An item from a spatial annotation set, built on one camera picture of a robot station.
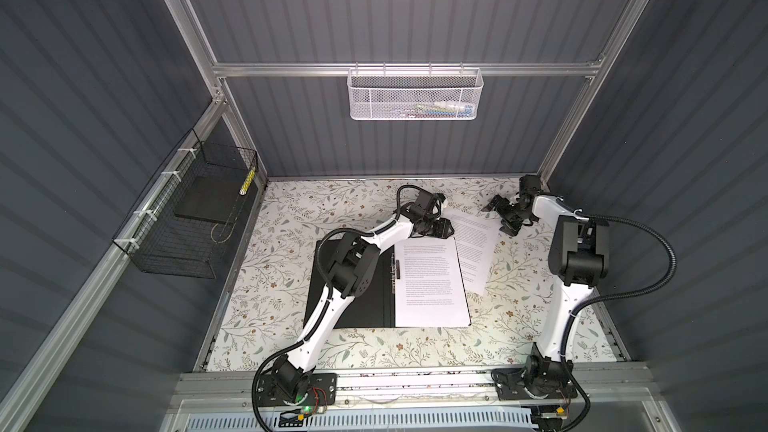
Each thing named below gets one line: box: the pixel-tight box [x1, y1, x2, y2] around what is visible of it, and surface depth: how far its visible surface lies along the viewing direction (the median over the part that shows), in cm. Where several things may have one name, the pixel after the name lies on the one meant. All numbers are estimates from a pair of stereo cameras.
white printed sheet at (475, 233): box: [442, 207, 501, 295], surface depth 104 cm
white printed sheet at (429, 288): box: [394, 236, 471, 328], surface depth 93 cm
